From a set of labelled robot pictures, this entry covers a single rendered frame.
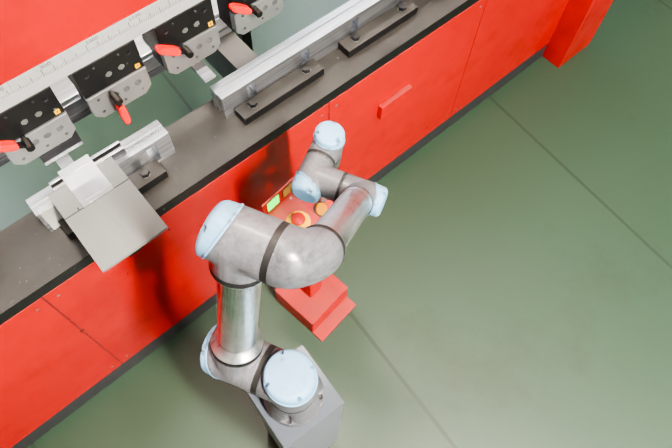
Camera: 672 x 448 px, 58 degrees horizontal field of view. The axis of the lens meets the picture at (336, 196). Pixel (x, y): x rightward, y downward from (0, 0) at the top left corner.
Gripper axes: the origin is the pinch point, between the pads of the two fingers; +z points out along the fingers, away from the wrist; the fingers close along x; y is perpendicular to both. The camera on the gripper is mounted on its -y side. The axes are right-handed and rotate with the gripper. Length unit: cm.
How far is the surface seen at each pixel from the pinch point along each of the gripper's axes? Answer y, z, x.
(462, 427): -79, 73, 4
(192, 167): 32.1, -5.0, 21.0
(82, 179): 43, -17, 46
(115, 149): 45, -16, 34
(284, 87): 31.5, -8.0, -15.1
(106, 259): 22, -18, 55
